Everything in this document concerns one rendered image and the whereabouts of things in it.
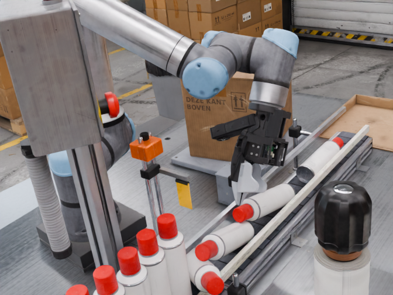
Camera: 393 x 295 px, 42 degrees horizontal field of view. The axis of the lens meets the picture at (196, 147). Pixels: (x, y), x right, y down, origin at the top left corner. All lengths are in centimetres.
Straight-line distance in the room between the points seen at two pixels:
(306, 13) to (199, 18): 154
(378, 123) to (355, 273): 104
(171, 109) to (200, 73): 257
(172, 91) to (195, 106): 192
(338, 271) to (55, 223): 44
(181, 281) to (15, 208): 74
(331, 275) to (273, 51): 45
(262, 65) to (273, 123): 12
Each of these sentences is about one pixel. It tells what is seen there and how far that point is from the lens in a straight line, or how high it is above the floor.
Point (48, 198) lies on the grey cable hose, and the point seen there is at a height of 119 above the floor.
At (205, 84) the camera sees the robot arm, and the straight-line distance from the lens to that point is 92.
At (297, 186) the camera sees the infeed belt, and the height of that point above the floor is 88.
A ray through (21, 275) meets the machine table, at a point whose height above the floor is 83.
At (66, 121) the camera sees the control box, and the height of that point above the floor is 133.
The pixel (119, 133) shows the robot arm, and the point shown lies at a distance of 127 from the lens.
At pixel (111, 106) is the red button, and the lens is 72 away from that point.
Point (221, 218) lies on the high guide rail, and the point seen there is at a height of 96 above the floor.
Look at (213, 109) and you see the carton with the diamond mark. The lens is 147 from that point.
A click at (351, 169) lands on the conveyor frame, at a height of 84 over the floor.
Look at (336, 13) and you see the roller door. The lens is 556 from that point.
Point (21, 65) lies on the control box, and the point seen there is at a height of 141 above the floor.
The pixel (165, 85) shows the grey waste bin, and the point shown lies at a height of 46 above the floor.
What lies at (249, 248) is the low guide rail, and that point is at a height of 91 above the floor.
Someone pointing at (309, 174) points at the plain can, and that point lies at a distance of 134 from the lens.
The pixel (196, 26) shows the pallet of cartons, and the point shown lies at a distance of 464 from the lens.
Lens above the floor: 158
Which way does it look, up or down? 27 degrees down
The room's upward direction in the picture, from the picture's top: 7 degrees counter-clockwise
